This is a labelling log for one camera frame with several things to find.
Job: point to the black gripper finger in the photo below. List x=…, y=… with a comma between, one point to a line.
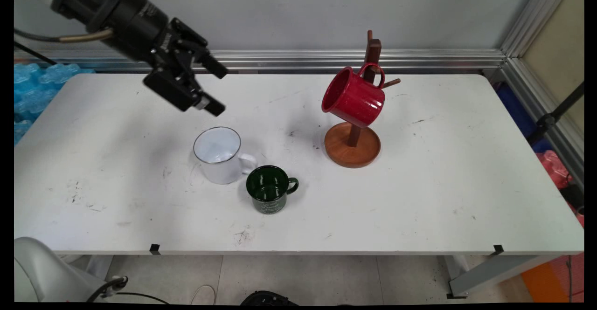
x=212, y=65
x=172, y=88

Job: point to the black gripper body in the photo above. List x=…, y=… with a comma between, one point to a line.
x=135, y=25

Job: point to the red enamel mug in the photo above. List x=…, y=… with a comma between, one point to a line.
x=354, y=100

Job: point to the white enamel mug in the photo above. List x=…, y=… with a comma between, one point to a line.
x=224, y=170

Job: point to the blue bubble wrap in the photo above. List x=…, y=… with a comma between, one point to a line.
x=37, y=91

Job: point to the dark green enamel mug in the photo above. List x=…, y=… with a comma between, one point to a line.
x=270, y=203

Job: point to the black tape strip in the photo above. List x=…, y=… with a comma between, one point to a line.
x=154, y=249
x=497, y=250

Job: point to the brown wooden mug tree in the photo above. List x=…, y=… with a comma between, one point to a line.
x=352, y=154

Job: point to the black round floor object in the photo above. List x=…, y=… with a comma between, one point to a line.
x=268, y=298

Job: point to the blue box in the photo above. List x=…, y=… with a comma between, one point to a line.
x=515, y=109

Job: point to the black tripod pole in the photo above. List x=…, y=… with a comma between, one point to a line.
x=548, y=121

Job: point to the grey table leg with foot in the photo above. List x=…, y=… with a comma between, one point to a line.
x=494, y=272

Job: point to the red plastic bag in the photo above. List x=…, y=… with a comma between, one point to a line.
x=552, y=168

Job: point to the orange floor object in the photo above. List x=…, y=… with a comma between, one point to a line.
x=543, y=282

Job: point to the red floor mat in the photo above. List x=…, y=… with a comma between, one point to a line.
x=576, y=277

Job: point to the long aluminium frame rail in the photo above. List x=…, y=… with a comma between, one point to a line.
x=373, y=59

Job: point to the aluminium corner frame profile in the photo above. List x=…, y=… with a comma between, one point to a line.
x=527, y=25

